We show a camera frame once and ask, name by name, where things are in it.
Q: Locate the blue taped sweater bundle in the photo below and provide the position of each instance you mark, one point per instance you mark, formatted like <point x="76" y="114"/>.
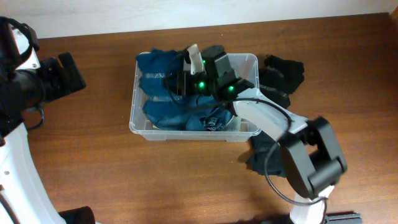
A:
<point x="159" y="107"/>

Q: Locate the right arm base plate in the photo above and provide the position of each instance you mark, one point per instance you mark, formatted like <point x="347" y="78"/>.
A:
<point x="349" y="218"/>

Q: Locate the clear plastic storage container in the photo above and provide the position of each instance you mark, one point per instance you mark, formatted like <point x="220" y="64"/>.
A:
<point x="246" y="65"/>

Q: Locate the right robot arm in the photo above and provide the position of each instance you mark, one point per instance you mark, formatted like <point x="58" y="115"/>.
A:
<point x="312" y="157"/>

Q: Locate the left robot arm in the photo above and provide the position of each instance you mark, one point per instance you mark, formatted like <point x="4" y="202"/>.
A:
<point x="28" y="83"/>

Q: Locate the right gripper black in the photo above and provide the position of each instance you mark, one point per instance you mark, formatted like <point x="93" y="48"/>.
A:
<point x="191" y="81"/>

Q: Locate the black taped garment bundle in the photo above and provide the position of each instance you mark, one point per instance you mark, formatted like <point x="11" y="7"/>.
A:
<point x="262" y="144"/>
<point x="280" y="78"/>

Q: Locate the light blue jeans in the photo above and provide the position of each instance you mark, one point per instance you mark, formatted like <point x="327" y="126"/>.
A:
<point x="234" y="124"/>

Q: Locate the dark blue jeans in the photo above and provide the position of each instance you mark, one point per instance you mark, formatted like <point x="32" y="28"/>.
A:
<point x="200" y="100"/>

